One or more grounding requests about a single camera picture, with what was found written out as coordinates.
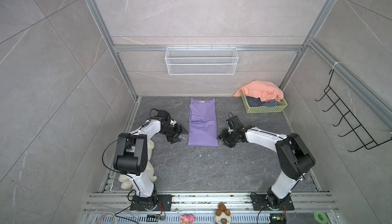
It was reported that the small electronics board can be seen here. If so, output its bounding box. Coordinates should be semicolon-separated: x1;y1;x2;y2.
146;214;165;222

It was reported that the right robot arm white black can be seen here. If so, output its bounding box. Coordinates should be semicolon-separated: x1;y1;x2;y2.
217;116;315;210

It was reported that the aluminium frame rail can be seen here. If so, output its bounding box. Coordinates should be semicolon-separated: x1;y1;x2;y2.
74;0;138;102

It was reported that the green yellow electronics box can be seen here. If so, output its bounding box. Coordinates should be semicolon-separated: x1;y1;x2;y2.
269;214;286;224

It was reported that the dark blue t shirt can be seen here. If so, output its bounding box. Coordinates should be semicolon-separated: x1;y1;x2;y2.
246;96;278;107

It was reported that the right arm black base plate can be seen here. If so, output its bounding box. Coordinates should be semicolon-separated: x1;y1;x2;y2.
249;192;295;211

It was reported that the orange t shirt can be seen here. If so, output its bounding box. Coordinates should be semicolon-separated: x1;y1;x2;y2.
233;81;284;102

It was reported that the pink small toy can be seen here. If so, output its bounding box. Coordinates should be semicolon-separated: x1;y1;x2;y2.
180;214;196;224

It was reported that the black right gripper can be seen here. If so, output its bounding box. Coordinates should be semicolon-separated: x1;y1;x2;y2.
216;128;237;148

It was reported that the purple t shirt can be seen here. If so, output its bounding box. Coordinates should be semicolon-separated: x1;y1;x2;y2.
188;98;218;147

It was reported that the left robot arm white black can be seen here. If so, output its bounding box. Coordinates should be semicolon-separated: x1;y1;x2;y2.
113;108;188;211

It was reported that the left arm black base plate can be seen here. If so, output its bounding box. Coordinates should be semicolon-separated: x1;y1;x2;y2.
130;194;173;212

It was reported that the green plastic basket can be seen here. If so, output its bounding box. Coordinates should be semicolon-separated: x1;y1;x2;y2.
241;91;288;114

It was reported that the white plush dog toy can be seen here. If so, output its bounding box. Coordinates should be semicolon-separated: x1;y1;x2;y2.
118;140;157;190

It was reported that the black wire hook rack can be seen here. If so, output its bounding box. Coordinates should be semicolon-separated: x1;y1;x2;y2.
314;69;392;153

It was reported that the brown white small plush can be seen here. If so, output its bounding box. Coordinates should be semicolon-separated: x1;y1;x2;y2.
215;203;232;224

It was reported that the green tape roll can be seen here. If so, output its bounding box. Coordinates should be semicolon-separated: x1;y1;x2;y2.
313;211;328;224

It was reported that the white wire mesh basket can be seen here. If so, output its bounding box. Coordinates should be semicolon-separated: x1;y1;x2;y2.
165;47;239;75

